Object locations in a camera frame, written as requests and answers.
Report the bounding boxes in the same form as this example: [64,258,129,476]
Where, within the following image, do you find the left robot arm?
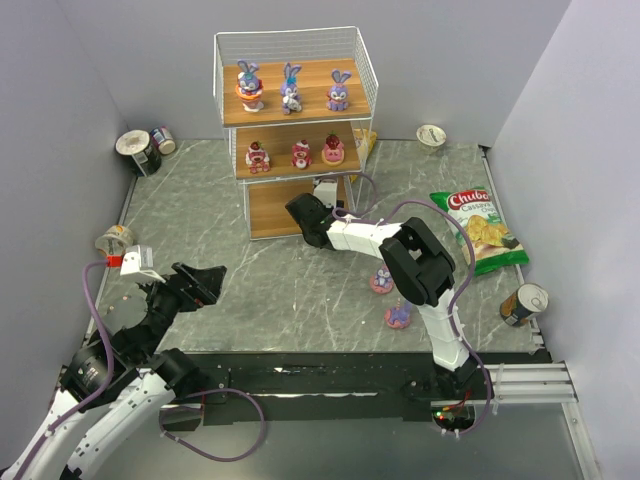
[1,262,227,479]

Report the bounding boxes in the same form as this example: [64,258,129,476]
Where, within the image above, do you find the strawberry cake slice toy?
[245,141,271,174]

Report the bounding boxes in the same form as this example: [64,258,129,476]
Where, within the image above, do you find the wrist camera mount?
[106,245,166,284]
[312,177,338,208]

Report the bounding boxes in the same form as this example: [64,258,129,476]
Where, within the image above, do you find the purple bunny candle donut toy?
[384,299,412,329]

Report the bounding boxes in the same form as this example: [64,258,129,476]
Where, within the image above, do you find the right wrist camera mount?
[312,177,338,208]

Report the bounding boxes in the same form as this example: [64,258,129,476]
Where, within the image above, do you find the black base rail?
[59,349,501,436]

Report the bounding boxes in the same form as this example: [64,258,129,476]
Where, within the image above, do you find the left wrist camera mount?
[106,245,166,284]

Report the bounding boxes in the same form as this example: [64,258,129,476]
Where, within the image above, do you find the white yogurt cup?
[416,124,447,153]

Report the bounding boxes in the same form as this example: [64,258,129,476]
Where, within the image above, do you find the green chips bag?
[430,186,529,276]

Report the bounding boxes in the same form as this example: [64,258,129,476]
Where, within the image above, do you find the blue white small can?
[149,126,176,155]

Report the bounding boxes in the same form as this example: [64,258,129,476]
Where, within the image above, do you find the yellow snack packet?
[345,127,378,169]

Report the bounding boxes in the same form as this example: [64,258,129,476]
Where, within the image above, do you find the tipped paper cup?
[94,225,136,257]

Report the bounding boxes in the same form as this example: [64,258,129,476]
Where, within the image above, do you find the dark paper cup white lid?
[115,130,161,177]

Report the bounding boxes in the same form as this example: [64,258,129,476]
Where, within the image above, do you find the pink bear roll cake toy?
[291,139,312,170]

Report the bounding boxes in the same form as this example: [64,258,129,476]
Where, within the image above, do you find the tin can orange label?
[499,283,549,327]

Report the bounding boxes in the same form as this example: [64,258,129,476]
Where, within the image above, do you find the purple bunny red bow toy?
[327,69,352,111]

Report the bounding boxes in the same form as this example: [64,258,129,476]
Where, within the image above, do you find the white wire wooden shelf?
[213,26,379,240]

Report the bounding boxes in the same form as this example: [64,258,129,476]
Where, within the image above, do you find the pink bear strawberry donut toy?
[321,132,345,166]

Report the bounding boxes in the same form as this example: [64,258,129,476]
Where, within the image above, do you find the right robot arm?
[286,193,478,389]

